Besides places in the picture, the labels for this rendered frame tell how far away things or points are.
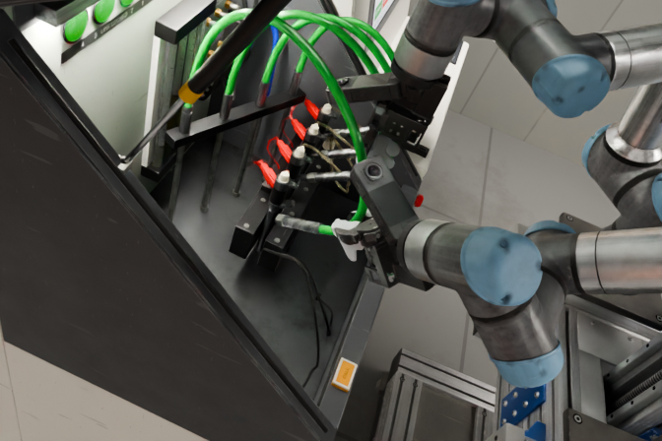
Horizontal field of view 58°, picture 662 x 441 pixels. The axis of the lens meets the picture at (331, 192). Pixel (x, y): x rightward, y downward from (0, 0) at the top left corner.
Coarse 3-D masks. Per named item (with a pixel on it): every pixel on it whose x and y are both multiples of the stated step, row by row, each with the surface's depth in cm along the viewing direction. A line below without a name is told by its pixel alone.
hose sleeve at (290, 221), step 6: (288, 222) 97; (294, 222) 96; (300, 222) 95; (306, 222) 94; (312, 222) 94; (318, 222) 94; (294, 228) 97; (300, 228) 95; (306, 228) 94; (312, 228) 93; (318, 228) 93
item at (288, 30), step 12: (240, 12) 84; (216, 24) 89; (228, 24) 87; (276, 24) 80; (288, 24) 80; (216, 36) 91; (300, 36) 79; (204, 48) 93; (300, 48) 79; (312, 48) 79; (312, 60) 79; (192, 72) 97; (324, 72) 78; (336, 84) 79; (336, 96) 79; (192, 108) 103; (348, 108) 79; (348, 120) 79; (360, 132) 80; (360, 144) 80; (360, 156) 80; (360, 204) 84; (360, 216) 85; (324, 228) 92
